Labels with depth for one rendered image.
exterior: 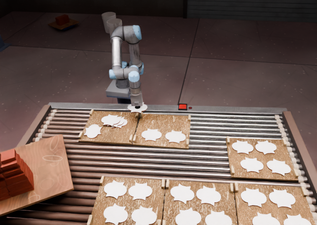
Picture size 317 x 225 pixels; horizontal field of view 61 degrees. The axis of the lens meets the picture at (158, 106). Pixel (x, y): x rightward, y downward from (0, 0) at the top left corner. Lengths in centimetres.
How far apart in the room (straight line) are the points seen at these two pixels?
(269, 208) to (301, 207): 18
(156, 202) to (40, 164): 78
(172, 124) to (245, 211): 84
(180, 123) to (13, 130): 251
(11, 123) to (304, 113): 391
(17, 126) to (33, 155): 209
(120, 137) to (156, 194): 57
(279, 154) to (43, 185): 154
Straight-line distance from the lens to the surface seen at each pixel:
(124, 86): 258
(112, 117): 220
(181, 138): 200
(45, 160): 194
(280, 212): 177
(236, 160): 193
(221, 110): 232
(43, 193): 177
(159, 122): 215
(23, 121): 411
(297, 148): 212
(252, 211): 173
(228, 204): 172
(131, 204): 170
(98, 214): 171
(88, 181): 188
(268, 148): 205
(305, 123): 389
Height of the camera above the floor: 238
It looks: 39 degrees down
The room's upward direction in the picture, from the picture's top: 3 degrees counter-clockwise
